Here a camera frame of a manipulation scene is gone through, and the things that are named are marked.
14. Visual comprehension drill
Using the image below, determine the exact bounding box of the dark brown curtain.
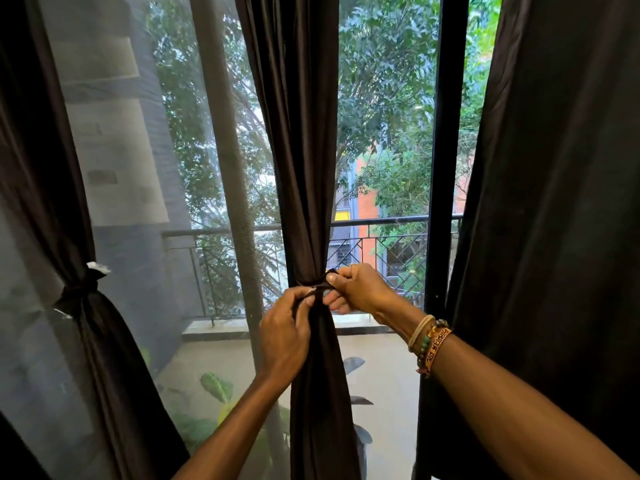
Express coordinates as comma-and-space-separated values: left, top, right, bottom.
0, 409, 53, 480
233, 0, 363, 480
412, 0, 640, 480
0, 0, 191, 480

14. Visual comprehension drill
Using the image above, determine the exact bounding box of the person's right forearm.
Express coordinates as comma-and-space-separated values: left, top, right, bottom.
377, 294, 640, 480

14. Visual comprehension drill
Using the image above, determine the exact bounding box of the person's left hand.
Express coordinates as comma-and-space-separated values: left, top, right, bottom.
257, 286, 317, 391

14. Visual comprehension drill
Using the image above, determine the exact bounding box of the person's right hand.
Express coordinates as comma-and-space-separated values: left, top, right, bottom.
322, 263, 401, 328

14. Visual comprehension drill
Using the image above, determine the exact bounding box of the grey concrete building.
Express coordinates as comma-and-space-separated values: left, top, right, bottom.
37, 0, 206, 365

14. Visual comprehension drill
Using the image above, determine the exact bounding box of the green leafy potted plant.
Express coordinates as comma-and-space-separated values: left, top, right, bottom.
165, 347, 291, 480

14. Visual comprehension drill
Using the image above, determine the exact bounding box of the person's left forearm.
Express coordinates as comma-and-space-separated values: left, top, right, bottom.
172, 374, 291, 480

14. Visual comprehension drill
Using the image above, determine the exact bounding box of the orange woven patterned bracelet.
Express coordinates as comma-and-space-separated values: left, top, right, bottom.
422, 327, 455, 379

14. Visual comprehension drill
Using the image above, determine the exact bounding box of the black metal balcony railing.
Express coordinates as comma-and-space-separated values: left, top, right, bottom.
161, 214, 463, 321

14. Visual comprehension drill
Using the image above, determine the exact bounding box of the orange brick building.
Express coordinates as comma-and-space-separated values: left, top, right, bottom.
355, 157, 471, 268

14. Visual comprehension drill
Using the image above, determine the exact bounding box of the green beaded bracelet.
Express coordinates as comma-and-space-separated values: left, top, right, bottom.
417, 319, 450, 373

